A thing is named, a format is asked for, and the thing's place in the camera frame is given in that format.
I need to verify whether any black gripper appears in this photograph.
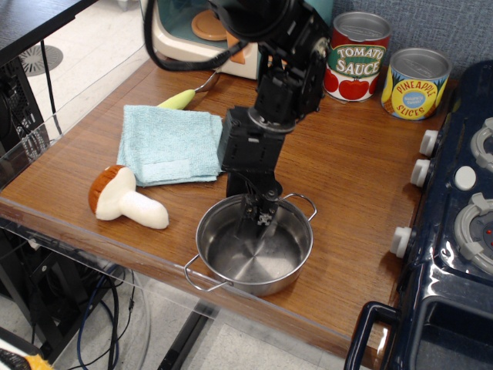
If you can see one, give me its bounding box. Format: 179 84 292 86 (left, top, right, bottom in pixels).
217 106 285 241

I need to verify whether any stainless steel pot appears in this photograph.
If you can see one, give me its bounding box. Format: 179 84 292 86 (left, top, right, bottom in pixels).
183 193 317 297

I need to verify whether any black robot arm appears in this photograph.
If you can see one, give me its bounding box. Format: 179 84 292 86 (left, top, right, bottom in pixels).
144 1 330 235

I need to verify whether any light blue folded cloth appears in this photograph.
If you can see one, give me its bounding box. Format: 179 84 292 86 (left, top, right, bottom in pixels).
116 105 223 187

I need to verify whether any plush mushroom toy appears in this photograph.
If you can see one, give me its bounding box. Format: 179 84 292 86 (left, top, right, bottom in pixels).
88 165 169 230

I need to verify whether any tomato sauce can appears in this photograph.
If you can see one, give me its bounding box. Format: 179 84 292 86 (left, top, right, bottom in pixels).
324 12 391 102

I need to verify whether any pineapple slices can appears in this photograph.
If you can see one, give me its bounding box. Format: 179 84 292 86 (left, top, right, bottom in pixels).
381 48 452 121

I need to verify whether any dark blue toy stove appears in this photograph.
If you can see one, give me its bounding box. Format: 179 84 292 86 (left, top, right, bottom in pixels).
344 61 492 369

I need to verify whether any black side desk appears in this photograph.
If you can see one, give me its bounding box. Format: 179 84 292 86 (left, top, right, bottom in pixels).
0 0 99 155

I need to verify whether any green handled spoon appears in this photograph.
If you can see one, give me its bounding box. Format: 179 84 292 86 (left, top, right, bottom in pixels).
158 71 220 109

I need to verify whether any blue cable under table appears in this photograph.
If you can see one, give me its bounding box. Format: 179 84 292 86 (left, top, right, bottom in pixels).
76 269 120 370

